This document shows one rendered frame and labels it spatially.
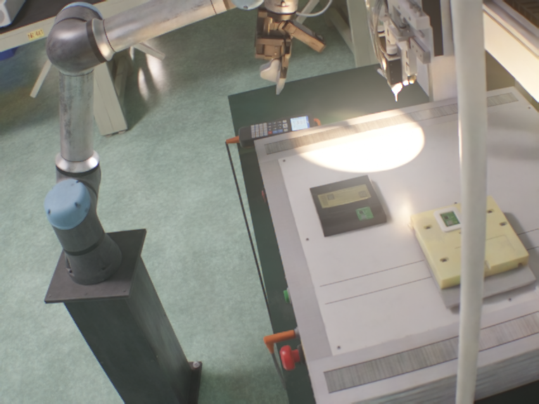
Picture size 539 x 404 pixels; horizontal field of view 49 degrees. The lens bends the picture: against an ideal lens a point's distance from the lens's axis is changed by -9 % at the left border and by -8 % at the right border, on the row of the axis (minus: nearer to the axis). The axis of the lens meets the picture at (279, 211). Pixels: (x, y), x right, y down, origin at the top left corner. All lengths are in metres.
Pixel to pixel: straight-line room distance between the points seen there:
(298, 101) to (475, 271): 1.18
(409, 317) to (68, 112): 0.92
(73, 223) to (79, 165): 0.16
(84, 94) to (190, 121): 1.86
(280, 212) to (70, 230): 0.54
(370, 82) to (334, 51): 1.94
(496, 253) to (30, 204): 2.51
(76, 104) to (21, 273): 1.40
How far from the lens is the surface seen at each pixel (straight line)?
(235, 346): 2.12
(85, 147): 1.57
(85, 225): 1.52
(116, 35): 1.28
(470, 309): 0.70
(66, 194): 1.53
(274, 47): 1.46
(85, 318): 1.69
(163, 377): 1.83
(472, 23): 0.49
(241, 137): 1.60
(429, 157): 1.30
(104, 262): 1.59
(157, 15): 1.27
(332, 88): 1.79
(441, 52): 1.16
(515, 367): 0.99
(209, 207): 2.68
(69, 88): 1.48
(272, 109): 1.74
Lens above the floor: 1.62
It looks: 39 degrees down
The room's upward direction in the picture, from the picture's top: 12 degrees counter-clockwise
